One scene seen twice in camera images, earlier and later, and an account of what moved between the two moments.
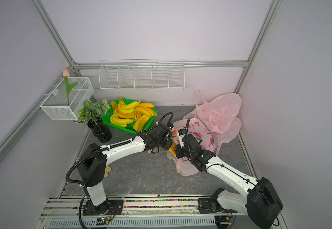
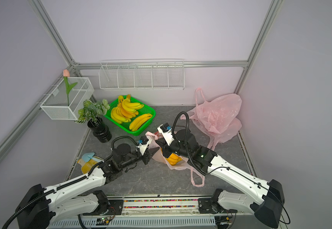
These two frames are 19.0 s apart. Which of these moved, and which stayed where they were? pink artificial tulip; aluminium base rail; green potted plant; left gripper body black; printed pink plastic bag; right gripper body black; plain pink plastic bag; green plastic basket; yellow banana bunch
Moved: yellow banana bunch; left gripper body black; printed pink plastic bag
Stayed: aluminium base rail; green potted plant; pink artificial tulip; right gripper body black; plain pink plastic bag; green plastic basket
